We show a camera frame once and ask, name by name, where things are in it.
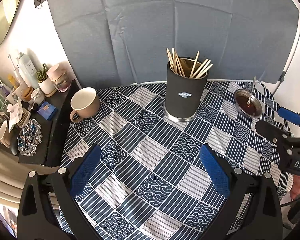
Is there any bamboo chopstick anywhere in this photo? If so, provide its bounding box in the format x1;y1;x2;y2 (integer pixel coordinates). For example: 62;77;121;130
166;48;177;74
174;51;185;77
190;51;200;78

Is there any person's right hand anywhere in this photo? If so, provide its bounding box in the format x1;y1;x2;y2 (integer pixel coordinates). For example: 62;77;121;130
290;174;300;200

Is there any black backdrop clamp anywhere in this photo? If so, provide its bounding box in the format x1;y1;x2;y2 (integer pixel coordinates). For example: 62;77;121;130
278;71;286;82

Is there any steel sauce bowl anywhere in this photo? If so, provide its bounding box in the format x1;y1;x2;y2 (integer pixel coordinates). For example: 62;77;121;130
234;89;263;118

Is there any metal spoon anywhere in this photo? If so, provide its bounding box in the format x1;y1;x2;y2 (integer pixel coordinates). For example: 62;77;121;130
247;76;256;106

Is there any crumpled foil wrapper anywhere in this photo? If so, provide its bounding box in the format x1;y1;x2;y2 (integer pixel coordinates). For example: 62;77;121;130
17;119;43;156

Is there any blue patterned tablecloth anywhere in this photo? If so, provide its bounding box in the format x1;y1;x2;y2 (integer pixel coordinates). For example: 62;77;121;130
61;81;293;239

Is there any blue small box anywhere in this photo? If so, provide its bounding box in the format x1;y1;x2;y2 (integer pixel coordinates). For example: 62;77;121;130
37;101;57;121

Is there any beige ceramic mug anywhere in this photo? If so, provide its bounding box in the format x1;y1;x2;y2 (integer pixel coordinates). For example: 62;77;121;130
70;87;100;123

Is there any small potted plant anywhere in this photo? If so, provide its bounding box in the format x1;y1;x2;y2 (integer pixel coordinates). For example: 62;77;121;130
36;64;57;97

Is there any pink glass jar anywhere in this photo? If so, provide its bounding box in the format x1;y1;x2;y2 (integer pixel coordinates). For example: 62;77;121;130
47;64;71;93

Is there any black cylindrical utensil holder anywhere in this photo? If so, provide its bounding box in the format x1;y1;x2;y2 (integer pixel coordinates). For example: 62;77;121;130
163;57;209;122

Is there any white lotion bottle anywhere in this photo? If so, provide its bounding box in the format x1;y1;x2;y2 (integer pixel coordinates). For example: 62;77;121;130
18;52;39;89

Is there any grey-blue backdrop cloth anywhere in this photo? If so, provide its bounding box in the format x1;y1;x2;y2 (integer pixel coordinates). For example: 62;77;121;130
47;0;299;88

